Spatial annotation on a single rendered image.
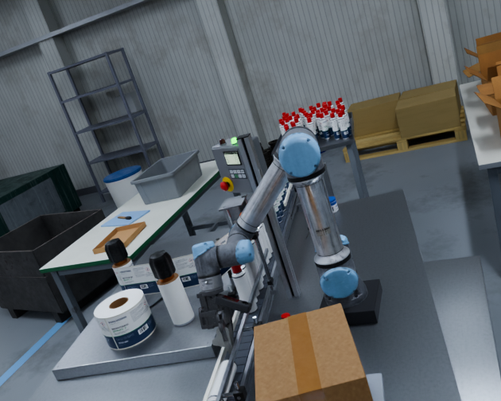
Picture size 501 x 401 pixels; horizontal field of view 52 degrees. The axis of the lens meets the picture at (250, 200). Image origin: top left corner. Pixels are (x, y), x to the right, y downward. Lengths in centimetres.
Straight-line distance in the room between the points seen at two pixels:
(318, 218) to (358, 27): 576
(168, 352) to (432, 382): 90
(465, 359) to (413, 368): 14
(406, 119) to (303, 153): 466
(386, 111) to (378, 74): 81
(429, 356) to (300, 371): 54
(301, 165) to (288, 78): 600
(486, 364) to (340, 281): 45
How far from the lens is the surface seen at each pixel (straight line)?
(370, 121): 662
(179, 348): 192
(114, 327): 203
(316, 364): 120
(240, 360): 172
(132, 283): 232
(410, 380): 155
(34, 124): 977
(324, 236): 156
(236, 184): 191
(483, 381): 153
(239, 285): 188
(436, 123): 608
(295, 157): 145
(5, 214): 743
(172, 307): 200
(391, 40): 715
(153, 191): 409
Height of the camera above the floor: 184
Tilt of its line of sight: 18 degrees down
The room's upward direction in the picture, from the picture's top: 18 degrees counter-clockwise
